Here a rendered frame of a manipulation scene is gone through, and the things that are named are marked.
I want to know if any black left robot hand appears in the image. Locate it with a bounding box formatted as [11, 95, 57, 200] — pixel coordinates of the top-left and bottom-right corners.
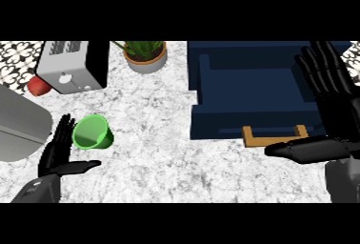
[36, 113, 103, 179]

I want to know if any grey rounded appliance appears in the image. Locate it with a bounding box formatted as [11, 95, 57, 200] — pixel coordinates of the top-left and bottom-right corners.
[0, 84, 53, 163]

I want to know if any dark blue cabinet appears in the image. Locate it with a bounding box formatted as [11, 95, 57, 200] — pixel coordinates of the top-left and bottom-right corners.
[187, 41, 354, 92]

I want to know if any wooden drawer handle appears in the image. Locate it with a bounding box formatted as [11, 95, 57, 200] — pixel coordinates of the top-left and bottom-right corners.
[240, 124, 311, 149]

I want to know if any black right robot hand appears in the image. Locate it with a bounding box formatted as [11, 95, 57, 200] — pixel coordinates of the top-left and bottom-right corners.
[262, 41, 360, 165]

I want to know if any potted green plant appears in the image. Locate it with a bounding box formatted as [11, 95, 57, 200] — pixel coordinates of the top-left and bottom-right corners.
[110, 41, 168, 75]

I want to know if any green cup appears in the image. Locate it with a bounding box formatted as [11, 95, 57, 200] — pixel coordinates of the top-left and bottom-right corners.
[72, 113, 115, 151]

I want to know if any silver toaster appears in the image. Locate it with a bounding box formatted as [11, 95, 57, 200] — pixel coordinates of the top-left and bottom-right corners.
[35, 41, 110, 95]

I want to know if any red apple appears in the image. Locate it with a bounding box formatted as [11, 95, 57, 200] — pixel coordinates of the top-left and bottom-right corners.
[26, 75, 53, 97]

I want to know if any dark blue open drawer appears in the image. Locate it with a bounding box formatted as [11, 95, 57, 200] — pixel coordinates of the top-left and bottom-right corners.
[188, 53, 329, 141]

